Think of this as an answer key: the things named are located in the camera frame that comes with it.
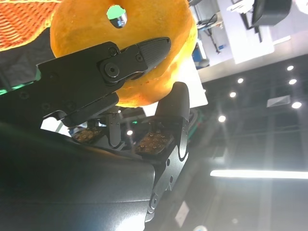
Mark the long white ceiling light bar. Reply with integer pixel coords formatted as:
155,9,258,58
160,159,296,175
210,169,308,180

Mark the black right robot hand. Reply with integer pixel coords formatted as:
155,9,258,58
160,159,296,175
0,37,191,231

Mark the black background monitor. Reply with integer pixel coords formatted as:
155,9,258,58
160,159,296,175
251,0,293,26

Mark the grey ceiling air vent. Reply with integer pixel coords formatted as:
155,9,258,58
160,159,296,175
266,95,291,108

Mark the orange wicker basket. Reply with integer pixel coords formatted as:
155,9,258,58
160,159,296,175
0,0,62,51

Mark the orange striped bread bun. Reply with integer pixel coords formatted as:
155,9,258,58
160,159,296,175
50,0,199,108

